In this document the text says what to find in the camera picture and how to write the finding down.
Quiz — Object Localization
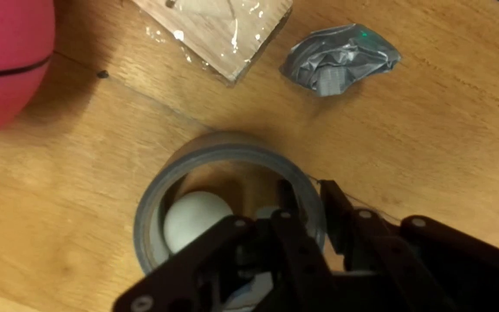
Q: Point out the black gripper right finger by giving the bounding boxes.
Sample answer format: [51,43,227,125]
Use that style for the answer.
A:
[317,178,499,312]

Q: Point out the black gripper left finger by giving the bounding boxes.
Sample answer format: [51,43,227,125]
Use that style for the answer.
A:
[113,178,343,312]

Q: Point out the white ping pong ball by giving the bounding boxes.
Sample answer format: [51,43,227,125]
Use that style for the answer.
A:
[161,189,236,256]

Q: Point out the grey duct tape roll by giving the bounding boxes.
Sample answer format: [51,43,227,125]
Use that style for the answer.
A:
[132,132,328,276]

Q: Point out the pink rubber basketball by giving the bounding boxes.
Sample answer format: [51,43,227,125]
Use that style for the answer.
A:
[0,0,57,144]

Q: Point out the wooden shape puzzle board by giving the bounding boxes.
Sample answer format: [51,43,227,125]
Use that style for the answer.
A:
[132,0,295,83]

